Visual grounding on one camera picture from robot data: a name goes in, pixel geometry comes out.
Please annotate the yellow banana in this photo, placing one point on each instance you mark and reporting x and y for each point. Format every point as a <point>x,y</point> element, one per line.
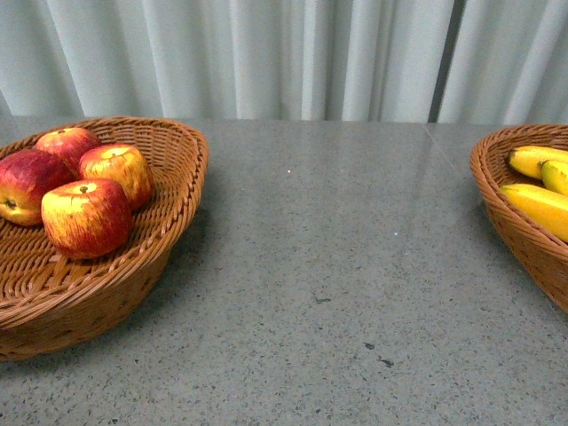
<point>554,176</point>
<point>547,208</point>
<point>528,159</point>

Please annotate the brown wicker basket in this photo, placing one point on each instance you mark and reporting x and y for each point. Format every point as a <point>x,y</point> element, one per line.
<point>542,254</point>
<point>50,302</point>

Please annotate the red yellow apple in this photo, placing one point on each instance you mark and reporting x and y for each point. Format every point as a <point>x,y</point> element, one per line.
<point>125,164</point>

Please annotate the left brown wicker basket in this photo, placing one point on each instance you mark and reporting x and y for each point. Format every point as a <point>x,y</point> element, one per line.
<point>50,302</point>

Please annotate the right brown wicker basket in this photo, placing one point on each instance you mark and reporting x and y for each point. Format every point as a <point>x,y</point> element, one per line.
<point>542,254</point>

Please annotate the white pleated curtain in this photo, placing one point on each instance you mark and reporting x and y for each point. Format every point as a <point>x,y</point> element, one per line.
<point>486,62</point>

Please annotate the yellow banana in basket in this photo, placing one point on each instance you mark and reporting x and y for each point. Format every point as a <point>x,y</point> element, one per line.
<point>528,159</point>

